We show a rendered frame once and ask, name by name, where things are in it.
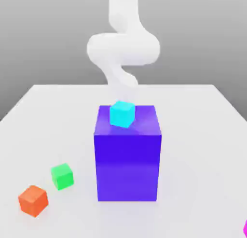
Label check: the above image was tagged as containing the small cyan cube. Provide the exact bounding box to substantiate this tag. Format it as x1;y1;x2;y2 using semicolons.
109;100;136;129

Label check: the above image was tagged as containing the small green cube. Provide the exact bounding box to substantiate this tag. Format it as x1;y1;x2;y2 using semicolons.
51;163;74;191

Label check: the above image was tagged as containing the small orange cube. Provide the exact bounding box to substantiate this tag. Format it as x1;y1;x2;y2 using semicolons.
18;184;49;218

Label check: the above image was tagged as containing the large purple box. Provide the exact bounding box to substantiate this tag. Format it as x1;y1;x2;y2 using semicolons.
93;105;162;202

